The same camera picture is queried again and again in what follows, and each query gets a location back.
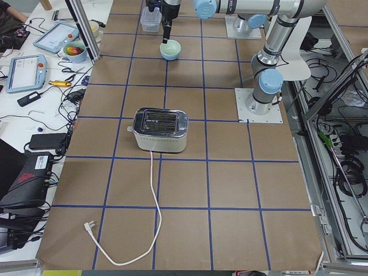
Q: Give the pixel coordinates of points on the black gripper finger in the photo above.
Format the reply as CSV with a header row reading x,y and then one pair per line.
x,y
167,24

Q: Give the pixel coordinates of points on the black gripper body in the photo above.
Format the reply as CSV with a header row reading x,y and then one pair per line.
x,y
169,12

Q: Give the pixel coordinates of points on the green bowl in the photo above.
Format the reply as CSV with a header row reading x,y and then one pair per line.
x,y
171,47

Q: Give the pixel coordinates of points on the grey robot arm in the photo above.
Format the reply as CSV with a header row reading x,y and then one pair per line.
x,y
248,22
268,81

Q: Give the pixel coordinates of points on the beige bowl with lemon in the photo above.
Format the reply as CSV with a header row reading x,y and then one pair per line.
x,y
94,26

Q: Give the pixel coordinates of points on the blue bowl with fruit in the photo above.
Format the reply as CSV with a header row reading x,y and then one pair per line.
x,y
74,51

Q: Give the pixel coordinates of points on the clear plastic food container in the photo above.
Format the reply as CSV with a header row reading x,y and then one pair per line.
x,y
150,21

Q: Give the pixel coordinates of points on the cream and chrome toaster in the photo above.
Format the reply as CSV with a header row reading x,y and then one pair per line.
x,y
160,130

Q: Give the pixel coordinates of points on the blue teach pendant tablet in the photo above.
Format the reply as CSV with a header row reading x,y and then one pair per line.
x,y
57,37
26,73

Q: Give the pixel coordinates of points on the white chair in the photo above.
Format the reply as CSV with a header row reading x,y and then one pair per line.
x,y
295,68

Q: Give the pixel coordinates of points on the black power adapter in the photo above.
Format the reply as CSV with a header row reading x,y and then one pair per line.
x,y
28,99

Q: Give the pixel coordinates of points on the person at desk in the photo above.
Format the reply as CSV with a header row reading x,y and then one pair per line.
x,y
13,33

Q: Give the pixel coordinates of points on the black computer box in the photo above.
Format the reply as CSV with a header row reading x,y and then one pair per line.
x,y
29,188

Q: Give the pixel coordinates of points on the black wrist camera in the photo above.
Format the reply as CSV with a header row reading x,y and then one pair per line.
x,y
152,4

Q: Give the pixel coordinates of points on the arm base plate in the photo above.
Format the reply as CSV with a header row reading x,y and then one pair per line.
x,y
251,111
232,34

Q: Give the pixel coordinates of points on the aluminium frame post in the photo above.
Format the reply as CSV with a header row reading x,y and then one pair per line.
x,y
79,16

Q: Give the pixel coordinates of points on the black handled scissors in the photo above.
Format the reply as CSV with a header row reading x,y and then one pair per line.
x,y
73,73

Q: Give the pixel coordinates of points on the yellow handled screwdriver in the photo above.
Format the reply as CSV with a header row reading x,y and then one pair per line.
x,y
60,83

